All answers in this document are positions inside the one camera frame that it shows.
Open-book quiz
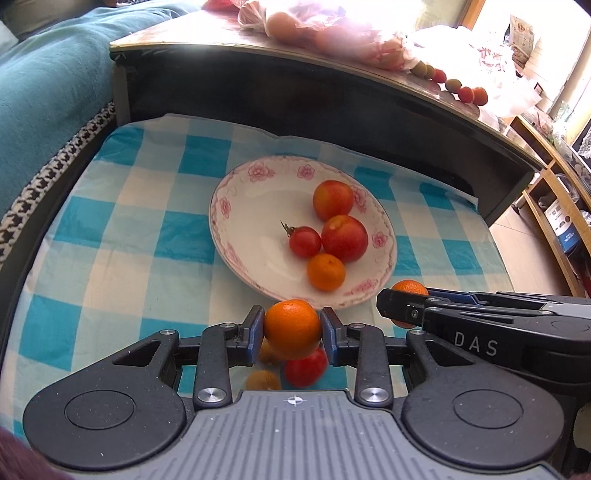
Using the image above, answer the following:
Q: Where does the large pale red tomato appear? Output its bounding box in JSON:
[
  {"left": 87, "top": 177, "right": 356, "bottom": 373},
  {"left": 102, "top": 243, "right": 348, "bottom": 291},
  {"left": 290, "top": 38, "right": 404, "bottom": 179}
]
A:
[{"left": 312, "top": 179, "right": 355, "bottom": 222}]

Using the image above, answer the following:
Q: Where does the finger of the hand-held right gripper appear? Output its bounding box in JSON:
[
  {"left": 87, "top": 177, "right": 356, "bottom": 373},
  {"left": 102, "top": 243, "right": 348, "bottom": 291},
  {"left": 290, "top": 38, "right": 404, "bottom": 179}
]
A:
[
  {"left": 376, "top": 288, "right": 455, "bottom": 329},
  {"left": 426, "top": 286, "right": 575, "bottom": 309}
]

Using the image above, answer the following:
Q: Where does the clear plastic bag of oranges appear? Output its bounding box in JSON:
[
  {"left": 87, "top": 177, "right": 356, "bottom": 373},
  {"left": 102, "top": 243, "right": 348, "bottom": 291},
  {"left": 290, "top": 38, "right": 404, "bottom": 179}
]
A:
[{"left": 238, "top": 0, "right": 416, "bottom": 72}]

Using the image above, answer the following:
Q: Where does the cherry tomato with long stem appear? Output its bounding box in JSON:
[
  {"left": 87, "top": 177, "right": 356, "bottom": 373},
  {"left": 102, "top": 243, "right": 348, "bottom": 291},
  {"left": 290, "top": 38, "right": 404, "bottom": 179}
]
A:
[{"left": 281, "top": 220, "right": 322, "bottom": 259}]

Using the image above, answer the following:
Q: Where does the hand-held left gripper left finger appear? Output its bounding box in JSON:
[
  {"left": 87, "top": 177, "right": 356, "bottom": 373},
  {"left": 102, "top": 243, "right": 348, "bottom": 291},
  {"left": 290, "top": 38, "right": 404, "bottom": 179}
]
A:
[{"left": 78, "top": 305, "right": 267, "bottom": 412}]

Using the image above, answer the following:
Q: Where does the white floral plate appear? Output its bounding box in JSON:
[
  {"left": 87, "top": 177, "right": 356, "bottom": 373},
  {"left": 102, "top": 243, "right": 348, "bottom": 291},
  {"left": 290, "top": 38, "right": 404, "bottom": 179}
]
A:
[{"left": 209, "top": 155, "right": 398, "bottom": 311}]

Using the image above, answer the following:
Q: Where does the person's reddish clothing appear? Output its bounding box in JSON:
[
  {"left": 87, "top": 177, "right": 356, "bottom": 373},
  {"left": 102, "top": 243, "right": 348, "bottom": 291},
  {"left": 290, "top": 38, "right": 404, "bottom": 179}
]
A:
[{"left": 0, "top": 427, "right": 61, "bottom": 480}]

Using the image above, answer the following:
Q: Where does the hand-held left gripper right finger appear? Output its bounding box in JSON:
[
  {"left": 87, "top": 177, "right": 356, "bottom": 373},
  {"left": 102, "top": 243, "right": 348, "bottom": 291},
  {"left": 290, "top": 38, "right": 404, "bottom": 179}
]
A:
[{"left": 320, "top": 306, "right": 506, "bottom": 410}]

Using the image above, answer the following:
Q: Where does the dark wooden coffee table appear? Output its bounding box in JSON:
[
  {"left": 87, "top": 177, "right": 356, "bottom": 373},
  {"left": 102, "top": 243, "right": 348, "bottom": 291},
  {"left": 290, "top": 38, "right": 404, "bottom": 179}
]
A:
[{"left": 108, "top": 18, "right": 552, "bottom": 227}]

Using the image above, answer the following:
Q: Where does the light wooden cabinet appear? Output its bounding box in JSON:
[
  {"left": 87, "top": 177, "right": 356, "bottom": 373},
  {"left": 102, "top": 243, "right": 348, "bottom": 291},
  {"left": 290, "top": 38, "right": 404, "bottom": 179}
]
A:
[{"left": 510, "top": 115, "right": 591, "bottom": 298}]

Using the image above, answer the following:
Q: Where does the small mandarin orange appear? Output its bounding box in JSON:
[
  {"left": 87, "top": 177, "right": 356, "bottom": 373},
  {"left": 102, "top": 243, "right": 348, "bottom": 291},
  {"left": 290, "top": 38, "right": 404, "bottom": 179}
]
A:
[
  {"left": 263, "top": 299, "right": 322, "bottom": 361},
  {"left": 390, "top": 279, "right": 430, "bottom": 329},
  {"left": 307, "top": 253, "right": 347, "bottom": 292}
]

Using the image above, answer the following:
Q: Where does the blue white box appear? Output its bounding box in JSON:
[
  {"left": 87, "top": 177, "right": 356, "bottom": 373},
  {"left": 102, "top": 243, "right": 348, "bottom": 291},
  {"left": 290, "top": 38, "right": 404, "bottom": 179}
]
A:
[{"left": 544, "top": 198, "right": 583, "bottom": 252}]

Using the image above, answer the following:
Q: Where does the blue white checked tablecloth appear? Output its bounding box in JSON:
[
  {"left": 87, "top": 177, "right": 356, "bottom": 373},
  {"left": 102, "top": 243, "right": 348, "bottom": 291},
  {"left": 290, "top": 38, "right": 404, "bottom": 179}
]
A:
[{"left": 9, "top": 113, "right": 515, "bottom": 444}]

